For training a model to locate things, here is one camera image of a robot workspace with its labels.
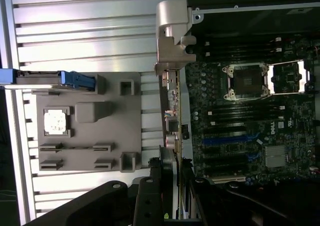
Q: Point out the metal socket cover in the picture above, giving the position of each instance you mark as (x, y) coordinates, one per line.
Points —
(271, 78)

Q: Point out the green Dell motherboard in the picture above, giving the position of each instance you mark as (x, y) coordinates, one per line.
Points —
(200, 105)

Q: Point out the grey plastic parts rack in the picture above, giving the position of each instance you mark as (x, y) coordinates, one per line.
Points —
(100, 130)

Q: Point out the silver finned chipset heatsink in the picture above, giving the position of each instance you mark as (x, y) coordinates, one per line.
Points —
(275, 156)

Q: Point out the CPU socket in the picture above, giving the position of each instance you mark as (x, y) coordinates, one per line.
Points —
(246, 82)

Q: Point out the blue expansion slot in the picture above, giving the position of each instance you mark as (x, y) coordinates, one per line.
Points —
(225, 141)

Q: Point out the white expansion slot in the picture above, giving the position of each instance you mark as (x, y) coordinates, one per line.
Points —
(230, 179)

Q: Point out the long black expansion slot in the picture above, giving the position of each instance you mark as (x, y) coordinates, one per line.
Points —
(225, 131)
(225, 171)
(225, 162)

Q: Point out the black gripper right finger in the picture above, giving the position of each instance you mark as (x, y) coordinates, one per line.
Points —
(207, 206)

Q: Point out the silver CPU chip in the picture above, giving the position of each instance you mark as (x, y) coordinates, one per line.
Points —
(56, 120)

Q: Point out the hard disk with blue carrier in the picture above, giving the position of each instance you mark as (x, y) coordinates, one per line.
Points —
(37, 79)

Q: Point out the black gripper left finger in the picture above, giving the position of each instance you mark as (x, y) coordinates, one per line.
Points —
(147, 206)

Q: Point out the open black PC case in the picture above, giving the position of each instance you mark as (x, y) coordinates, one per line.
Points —
(225, 9)

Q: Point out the green RAM stick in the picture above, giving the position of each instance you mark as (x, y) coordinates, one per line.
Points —
(77, 148)

